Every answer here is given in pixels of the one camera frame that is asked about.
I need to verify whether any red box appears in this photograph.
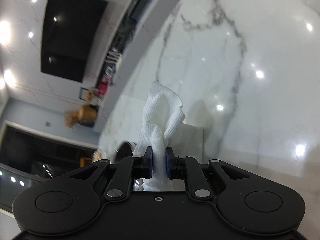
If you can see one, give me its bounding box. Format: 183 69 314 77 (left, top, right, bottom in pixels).
98 76 111 96

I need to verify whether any white cloth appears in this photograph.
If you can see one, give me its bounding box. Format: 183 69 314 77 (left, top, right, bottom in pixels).
133 82 185 191

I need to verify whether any white marble tv console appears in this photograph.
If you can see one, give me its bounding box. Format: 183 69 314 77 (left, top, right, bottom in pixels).
94 0 201 120

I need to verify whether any white wifi router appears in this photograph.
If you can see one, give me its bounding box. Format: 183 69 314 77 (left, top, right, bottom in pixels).
105 47 123 64

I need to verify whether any black wall television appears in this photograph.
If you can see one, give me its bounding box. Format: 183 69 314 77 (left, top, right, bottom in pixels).
41 0 108 82

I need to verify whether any blue stainless steel bowl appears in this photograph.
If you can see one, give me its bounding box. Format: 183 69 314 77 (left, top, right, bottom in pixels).
114 141 137 164

